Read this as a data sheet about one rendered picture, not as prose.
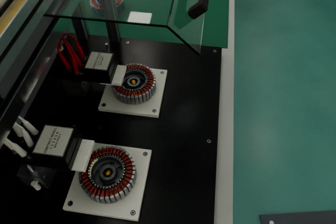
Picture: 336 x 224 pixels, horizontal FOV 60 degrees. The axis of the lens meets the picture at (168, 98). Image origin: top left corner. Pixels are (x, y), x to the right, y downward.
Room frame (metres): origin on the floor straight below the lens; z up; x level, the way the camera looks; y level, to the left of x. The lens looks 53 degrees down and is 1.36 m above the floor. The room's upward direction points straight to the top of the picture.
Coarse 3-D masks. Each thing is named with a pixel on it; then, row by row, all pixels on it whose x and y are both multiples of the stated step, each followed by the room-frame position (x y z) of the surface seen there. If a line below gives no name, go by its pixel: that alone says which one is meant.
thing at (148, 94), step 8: (136, 64) 0.52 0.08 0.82; (128, 72) 0.50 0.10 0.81; (136, 72) 0.50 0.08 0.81; (144, 72) 0.50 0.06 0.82; (152, 72) 0.50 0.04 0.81; (128, 80) 0.48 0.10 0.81; (136, 80) 0.48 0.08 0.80; (144, 80) 0.49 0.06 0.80; (152, 80) 0.47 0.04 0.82; (112, 88) 0.45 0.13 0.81; (120, 88) 0.44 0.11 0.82; (128, 88) 0.46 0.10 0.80; (136, 88) 0.46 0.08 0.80; (144, 88) 0.44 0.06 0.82; (152, 88) 0.45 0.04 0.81; (120, 96) 0.42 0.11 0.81; (128, 96) 0.42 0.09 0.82; (136, 96) 0.42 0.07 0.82; (144, 96) 0.43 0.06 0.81
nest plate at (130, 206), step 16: (96, 144) 0.31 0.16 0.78; (144, 160) 0.27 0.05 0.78; (96, 176) 0.24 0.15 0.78; (144, 176) 0.24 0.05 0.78; (80, 192) 0.20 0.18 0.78; (128, 192) 0.20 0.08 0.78; (64, 208) 0.17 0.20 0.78; (80, 208) 0.17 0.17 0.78; (96, 208) 0.17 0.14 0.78; (112, 208) 0.17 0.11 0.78; (128, 208) 0.17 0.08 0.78
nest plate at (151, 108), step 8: (160, 72) 0.53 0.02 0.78; (160, 80) 0.50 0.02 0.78; (160, 88) 0.47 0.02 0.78; (104, 96) 0.45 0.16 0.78; (112, 96) 0.45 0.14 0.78; (152, 96) 0.45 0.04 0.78; (160, 96) 0.45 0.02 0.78; (104, 104) 0.42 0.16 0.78; (112, 104) 0.42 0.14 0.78; (120, 104) 0.42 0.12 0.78; (128, 104) 0.42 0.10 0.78; (136, 104) 0.42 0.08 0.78; (144, 104) 0.42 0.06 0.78; (152, 104) 0.42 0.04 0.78; (160, 104) 0.42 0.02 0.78; (112, 112) 0.40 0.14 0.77; (120, 112) 0.40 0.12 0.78; (128, 112) 0.40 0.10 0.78; (136, 112) 0.40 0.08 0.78; (144, 112) 0.40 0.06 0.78; (152, 112) 0.40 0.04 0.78
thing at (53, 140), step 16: (48, 128) 0.27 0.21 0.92; (64, 128) 0.27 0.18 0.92; (48, 144) 0.24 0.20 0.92; (64, 144) 0.24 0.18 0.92; (80, 144) 0.26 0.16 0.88; (0, 160) 0.22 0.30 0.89; (16, 160) 0.22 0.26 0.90; (32, 160) 0.22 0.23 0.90; (48, 160) 0.21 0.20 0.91; (64, 160) 0.21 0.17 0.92; (80, 160) 0.23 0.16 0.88
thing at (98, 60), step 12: (96, 60) 0.48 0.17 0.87; (108, 60) 0.48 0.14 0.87; (60, 72) 0.47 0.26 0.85; (72, 72) 0.47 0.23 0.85; (84, 72) 0.46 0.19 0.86; (96, 72) 0.45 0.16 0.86; (108, 72) 0.45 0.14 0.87; (120, 72) 0.48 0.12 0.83; (108, 84) 0.45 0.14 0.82; (120, 84) 0.45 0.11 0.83
